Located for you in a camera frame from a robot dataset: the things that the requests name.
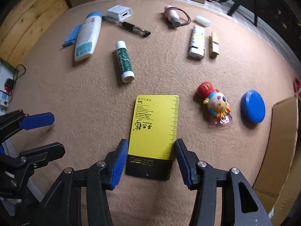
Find yellow black card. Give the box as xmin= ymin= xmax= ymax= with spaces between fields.
xmin=125 ymin=95 xmax=179 ymax=180

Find red clown figurine toy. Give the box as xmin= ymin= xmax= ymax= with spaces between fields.
xmin=196 ymin=82 xmax=233 ymax=127

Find white power strip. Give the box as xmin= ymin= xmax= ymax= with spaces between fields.
xmin=1 ymin=59 xmax=16 ymax=111

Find blue round lid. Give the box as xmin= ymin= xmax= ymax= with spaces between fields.
xmin=240 ymin=90 xmax=266 ymax=124

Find cardboard box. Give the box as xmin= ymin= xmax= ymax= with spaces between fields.
xmin=253 ymin=96 xmax=300 ymax=225

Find blue plastic comb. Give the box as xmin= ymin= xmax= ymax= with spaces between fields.
xmin=62 ymin=24 xmax=82 ymax=47

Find white bottle blue cap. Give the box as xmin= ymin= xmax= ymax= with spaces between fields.
xmin=74 ymin=11 xmax=102 ymax=62

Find green white glue stick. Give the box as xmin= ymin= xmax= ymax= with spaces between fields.
xmin=115 ymin=40 xmax=135 ymax=83

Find white patterned long box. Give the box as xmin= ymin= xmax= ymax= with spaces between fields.
xmin=188 ymin=26 xmax=206 ymax=60

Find black pen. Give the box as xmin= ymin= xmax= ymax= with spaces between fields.
xmin=102 ymin=16 xmax=151 ymax=37

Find white power adapter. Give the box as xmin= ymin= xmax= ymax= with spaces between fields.
xmin=106 ymin=5 xmax=132 ymax=21

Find white eraser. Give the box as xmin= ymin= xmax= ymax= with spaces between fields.
xmin=194 ymin=15 xmax=212 ymax=27

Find pink tube with cord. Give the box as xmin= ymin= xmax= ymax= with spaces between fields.
xmin=164 ymin=5 xmax=191 ymax=28

